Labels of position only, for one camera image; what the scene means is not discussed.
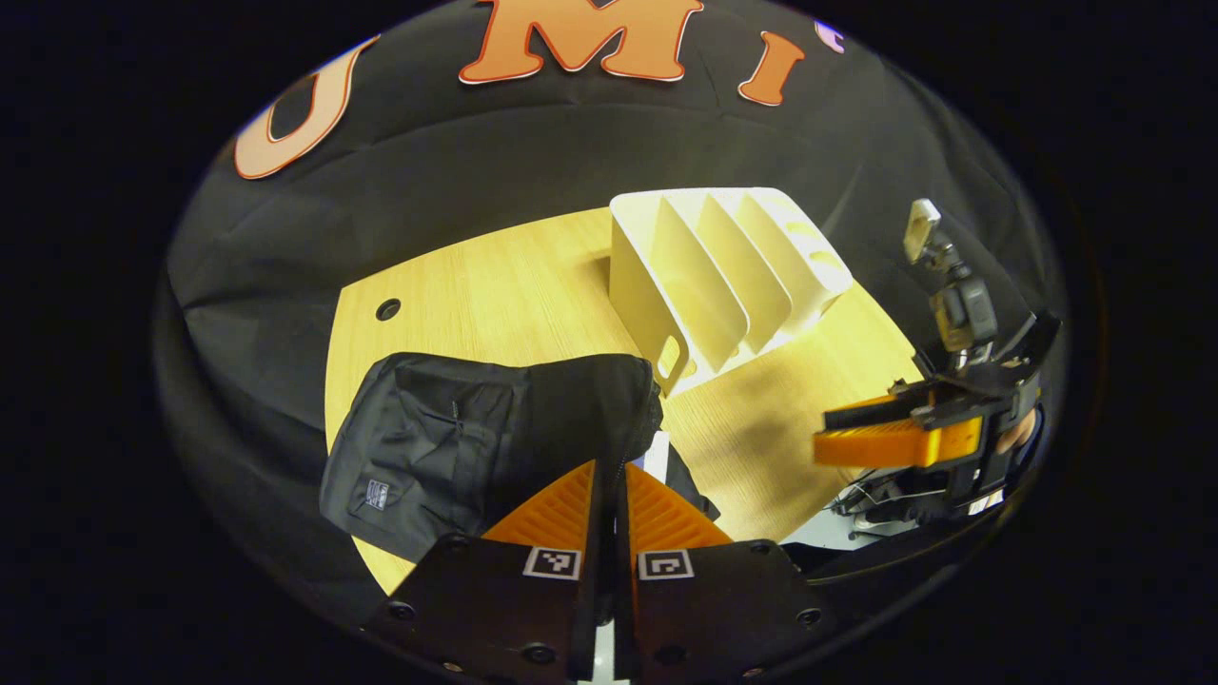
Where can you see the white bookshelf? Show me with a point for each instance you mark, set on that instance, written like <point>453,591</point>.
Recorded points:
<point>647,276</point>

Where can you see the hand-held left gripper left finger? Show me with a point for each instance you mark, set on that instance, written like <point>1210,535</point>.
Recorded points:
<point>582,618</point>

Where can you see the dark cover book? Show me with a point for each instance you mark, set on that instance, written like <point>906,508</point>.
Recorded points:
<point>657,452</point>

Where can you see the black schoolbag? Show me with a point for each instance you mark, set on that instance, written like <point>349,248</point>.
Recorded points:
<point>447,438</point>

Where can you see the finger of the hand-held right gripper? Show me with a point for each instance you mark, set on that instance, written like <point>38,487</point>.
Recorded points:
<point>894,407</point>
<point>894,445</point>

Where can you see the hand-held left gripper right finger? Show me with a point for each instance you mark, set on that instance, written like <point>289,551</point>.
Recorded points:
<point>630,618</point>

